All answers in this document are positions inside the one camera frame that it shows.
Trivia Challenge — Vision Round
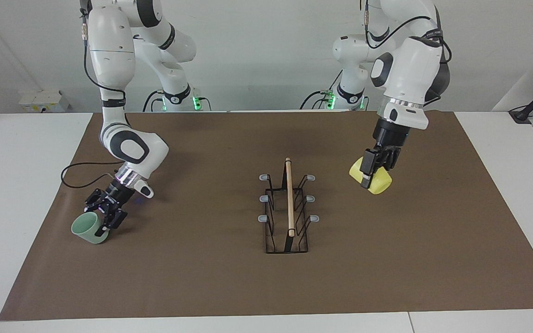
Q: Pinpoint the black base cable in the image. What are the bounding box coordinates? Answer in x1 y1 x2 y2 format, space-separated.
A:
300 69 344 111
143 89 164 112

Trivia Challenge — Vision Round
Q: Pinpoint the yellow plastic cup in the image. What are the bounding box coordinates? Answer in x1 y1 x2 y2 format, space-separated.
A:
349 156 393 195

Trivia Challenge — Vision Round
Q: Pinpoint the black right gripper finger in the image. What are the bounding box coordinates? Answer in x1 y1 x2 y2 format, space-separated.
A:
84 188 110 214
99 206 128 233

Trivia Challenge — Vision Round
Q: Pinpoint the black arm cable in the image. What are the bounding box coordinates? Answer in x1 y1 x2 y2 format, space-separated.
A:
364 0 452 63
61 9 128 189

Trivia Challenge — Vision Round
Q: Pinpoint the white power strip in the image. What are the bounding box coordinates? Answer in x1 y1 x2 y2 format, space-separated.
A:
19 89 70 113

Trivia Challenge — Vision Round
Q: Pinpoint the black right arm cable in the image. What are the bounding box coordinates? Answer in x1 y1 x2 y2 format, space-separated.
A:
61 9 128 189

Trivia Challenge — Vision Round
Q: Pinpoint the brown table mat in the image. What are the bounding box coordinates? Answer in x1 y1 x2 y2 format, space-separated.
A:
0 111 533 321

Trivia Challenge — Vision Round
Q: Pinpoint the pale green plastic cup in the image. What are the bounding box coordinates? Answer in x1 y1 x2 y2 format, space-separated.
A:
71 212 111 245

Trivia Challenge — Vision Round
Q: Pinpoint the black wire cup rack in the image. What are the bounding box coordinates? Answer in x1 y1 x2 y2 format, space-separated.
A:
258 157 320 254

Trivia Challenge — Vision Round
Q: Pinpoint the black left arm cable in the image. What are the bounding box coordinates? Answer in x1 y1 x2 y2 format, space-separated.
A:
364 0 452 63

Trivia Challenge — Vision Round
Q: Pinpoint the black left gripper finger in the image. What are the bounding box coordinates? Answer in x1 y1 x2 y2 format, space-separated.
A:
360 147 383 189
382 146 402 173

